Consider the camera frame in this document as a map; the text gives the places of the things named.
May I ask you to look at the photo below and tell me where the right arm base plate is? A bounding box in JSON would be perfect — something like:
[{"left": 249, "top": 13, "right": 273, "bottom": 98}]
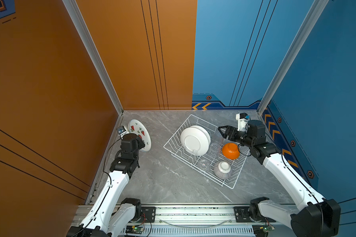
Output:
[{"left": 233, "top": 206, "right": 264, "bottom": 223}]

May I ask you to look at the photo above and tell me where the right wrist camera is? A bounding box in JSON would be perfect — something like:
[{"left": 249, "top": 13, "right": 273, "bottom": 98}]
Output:
[{"left": 236, "top": 113, "right": 250, "bottom": 132}]

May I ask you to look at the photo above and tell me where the green circuit board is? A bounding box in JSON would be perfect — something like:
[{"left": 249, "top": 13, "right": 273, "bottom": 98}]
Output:
[
  {"left": 252, "top": 225, "right": 275, "bottom": 237},
  {"left": 125, "top": 226, "right": 144, "bottom": 236}
]

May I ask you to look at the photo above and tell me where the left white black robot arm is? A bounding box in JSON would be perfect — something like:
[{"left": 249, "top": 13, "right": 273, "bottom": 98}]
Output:
[{"left": 66, "top": 133, "right": 145, "bottom": 237}]

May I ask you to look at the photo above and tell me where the green rimmed white plate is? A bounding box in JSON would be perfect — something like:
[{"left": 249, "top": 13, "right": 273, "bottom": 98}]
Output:
[{"left": 180, "top": 127, "right": 210, "bottom": 156}]

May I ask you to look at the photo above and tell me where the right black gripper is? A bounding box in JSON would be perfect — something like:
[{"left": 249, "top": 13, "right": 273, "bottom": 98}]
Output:
[{"left": 218, "top": 125, "right": 255, "bottom": 149}]

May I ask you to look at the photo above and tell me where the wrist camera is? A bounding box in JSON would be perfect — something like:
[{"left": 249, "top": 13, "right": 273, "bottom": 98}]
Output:
[
  {"left": 236, "top": 113, "right": 250, "bottom": 132},
  {"left": 116, "top": 125, "right": 129, "bottom": 139}
]

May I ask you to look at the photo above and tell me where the left green circuit board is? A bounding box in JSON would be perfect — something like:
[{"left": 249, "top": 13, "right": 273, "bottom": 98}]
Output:
[{"left": 125, "top": 226, "right": 144, "bottom": 236}]

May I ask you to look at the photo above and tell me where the orange bowl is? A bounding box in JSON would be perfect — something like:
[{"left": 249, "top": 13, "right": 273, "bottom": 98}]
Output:
[{"left": 222, "top": 143, "right": 240, "bottom": 160}]

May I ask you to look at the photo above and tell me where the right green circuit board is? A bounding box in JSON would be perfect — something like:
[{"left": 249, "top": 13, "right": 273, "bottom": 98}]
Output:
[{"left": 252, "top": 225, "right": 275, "bottom": 237}]

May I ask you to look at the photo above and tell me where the white wire dish rack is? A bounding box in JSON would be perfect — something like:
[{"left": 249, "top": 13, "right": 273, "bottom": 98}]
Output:
[{"left": 164, "top": 115, "right": 250, "bottom": 189}]

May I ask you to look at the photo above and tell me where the plain white plate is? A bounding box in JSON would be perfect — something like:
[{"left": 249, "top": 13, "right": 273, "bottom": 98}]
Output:
[{"left": 191, "top": 125, "right": 211, "bottom": 145}]

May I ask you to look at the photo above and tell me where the watermelon pattern white plate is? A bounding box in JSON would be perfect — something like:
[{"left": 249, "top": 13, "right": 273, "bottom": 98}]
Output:
[{"left": 128, "top": 119, "right": 152, "bottom": 152}]

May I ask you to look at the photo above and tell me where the aluminium front rail frame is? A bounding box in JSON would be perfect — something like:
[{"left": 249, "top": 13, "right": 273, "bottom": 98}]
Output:
[{"left": 66, "top": 202, "right": 328, "bottom": 237}]

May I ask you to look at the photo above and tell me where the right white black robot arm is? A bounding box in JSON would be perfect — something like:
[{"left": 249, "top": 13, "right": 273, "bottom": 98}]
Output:
[{"left": 218, "top": 120, "right": 341, "bottom": 237}]

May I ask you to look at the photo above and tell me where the white ribbed bowl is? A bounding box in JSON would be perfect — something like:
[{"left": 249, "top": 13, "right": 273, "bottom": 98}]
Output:
[{"left": 213, "top": 161, "right": 232, "bottom": 180}]

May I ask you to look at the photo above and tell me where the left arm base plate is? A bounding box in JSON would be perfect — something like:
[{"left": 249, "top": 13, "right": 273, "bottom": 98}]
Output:
[{"left": 115, "top": 206, "right": 156, "bottom": 223}]

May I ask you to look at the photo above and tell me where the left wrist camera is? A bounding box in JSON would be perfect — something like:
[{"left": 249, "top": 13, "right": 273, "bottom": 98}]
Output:
[{"left": 116, "top": 125, "right": 129, "bottom": 139}]

